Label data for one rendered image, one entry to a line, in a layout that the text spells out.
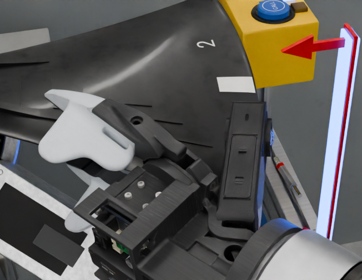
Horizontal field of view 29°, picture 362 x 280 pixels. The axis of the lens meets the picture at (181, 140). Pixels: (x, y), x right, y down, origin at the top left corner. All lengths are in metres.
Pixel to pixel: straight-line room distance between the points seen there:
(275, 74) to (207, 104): 0.33
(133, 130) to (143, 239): 0.08
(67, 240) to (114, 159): 0.23
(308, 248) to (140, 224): 0.10
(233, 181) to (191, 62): 0.19
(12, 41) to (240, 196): 0.91
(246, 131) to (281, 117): 1.13
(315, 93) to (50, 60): 1.05
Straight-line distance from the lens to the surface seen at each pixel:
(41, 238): 0.68
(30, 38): 1.31
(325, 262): 0.39
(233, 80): 0.61
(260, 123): 0.49
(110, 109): 0.47
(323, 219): 0.77
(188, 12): 0.66
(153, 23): 0.65
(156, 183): 0.45
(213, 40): 0.64
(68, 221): 0.53
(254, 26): 0.87
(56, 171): 1.59
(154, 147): 0.44
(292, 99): 1.59
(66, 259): 0.68
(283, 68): 0.90
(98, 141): 0.47
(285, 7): 0.89
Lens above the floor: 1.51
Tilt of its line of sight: 39 degrees down
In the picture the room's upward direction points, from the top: 3 degrees counter-clockwise
